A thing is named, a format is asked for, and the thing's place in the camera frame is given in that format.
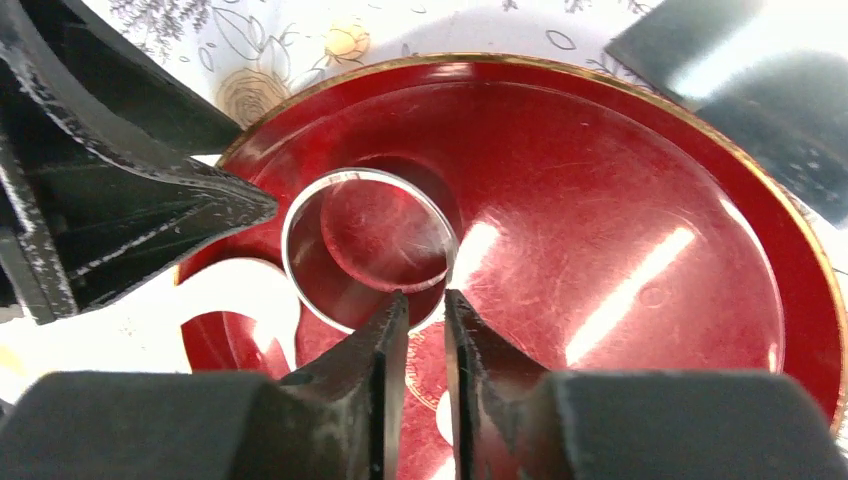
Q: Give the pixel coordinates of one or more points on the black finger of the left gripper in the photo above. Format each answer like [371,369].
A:
[91,206]

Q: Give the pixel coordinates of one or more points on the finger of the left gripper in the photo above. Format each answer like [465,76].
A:
[129,83]

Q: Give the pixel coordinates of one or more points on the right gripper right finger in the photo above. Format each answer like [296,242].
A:
[512,418]

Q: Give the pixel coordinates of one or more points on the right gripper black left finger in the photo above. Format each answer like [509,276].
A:
[338,417]

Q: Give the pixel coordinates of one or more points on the round red tray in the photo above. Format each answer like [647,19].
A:
[600,226]

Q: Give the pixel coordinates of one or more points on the scraper with orange handle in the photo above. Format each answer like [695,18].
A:
[769,75]

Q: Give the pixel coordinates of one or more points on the floral patterned table mat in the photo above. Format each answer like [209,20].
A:
[278,295]

